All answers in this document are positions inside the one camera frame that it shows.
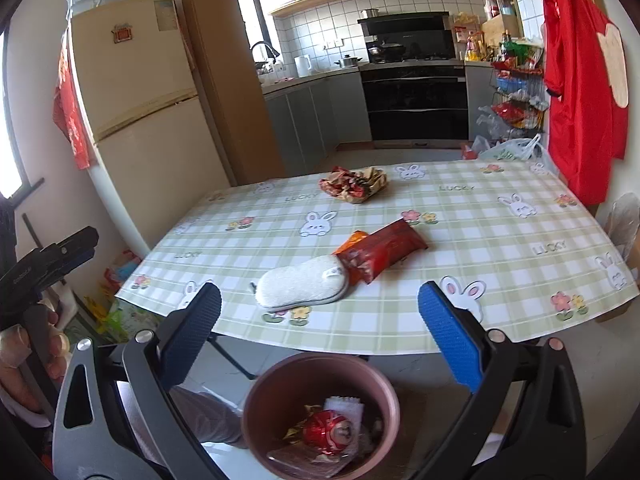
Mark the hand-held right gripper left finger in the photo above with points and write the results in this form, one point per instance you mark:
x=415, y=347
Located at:
x=192, y=332

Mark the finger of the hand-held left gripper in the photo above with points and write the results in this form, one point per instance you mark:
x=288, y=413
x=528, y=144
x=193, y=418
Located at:
x=70, y=250

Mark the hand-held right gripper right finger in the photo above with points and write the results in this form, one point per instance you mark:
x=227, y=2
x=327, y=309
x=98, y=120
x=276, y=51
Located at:
x=447, y=340

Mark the brown round trash bin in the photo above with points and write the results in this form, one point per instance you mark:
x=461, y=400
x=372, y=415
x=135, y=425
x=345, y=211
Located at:
x=280, y=390

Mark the person's left hand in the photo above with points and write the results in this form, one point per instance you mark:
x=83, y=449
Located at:
x=15, y=350

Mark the colourful bags pile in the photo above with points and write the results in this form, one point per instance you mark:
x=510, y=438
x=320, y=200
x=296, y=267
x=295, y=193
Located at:
x=120, y=305

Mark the person's grey trouser leg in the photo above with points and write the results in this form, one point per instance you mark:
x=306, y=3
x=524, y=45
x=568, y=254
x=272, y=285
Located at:
x=210, y=420

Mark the checked bunny print tablecloth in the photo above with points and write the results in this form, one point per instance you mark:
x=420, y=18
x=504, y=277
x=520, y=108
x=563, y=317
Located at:
x=475, y=240

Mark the red snack packet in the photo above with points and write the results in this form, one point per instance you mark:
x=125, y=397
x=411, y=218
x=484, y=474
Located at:
x=385, y=250

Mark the white fuzzy slipper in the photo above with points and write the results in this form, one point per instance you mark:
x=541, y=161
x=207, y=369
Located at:
x=300, y=282

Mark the white folded napkin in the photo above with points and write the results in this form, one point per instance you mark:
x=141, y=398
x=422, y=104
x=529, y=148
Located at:
x=345, y=407

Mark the red hanging banner cloth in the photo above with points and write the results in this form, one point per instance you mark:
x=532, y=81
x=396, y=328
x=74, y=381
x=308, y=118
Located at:
x=72, y=120

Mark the orange snack packet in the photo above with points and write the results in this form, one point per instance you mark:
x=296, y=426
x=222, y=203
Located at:
x=352, y=241

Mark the cream two-door fridge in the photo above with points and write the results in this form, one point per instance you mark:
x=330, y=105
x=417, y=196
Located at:
x=150, y=135

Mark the crushed red drink can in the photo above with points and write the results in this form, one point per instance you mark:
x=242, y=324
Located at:
x=327, y=432

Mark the crumpled red foil wrapper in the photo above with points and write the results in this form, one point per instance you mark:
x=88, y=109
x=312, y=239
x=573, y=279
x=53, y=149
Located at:
x=342, y=182

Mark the white plastic shopping bag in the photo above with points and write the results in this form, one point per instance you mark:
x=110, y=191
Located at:
x=510, y=151

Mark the clear plastic bag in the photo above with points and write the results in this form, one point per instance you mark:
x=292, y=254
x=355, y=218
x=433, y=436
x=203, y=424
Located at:
x=622, y=225

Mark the red fridge magnet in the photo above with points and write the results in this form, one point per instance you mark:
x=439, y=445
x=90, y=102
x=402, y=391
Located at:
x=122, y=33

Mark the black integrated stove oven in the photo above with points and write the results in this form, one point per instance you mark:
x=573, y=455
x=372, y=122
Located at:
x=415, y=105

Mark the grey lower kitchen cabinets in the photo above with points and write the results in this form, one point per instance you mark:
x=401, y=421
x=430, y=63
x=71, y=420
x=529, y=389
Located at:
x=310, y=120

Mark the wooden partition column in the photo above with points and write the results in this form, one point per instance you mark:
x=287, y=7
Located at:
x=225, y=60

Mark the paper note on fridge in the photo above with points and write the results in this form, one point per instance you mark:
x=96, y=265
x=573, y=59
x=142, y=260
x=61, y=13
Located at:
x=166, y=15

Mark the black kitchen faucet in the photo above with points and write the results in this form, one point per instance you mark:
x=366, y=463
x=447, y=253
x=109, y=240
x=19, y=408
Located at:
x=265, y=49

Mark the red hanging garment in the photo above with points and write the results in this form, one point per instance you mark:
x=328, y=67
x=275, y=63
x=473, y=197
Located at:
x=580, y=90

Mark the white kettle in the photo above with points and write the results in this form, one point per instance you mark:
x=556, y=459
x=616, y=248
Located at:
x=304, y=66

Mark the black wok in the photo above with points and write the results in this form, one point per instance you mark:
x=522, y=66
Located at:
x=387, y=51

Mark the steel pot with lid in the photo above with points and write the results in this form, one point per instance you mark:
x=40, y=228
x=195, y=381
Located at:
x=347, y=62

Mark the kitchen window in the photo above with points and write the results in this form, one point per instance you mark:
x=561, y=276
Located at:
x=255, y=15

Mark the group of seasoning packets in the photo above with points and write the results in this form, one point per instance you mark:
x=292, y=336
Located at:
x=472, y=40

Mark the black range hood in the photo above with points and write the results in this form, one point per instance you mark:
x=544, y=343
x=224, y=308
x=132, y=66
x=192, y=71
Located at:
x=410, y=35

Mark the small steel pot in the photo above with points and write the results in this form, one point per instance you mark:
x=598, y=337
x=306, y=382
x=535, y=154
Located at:
x=370, y=13

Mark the black folding table frame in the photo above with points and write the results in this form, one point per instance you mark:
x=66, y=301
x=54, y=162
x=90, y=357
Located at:
x=232, y=357

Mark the dark side window frame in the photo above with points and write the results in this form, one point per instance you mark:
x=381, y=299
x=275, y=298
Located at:
x=30, y=190

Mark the white wall sockets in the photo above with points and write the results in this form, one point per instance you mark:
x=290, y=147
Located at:
x=333, y=43

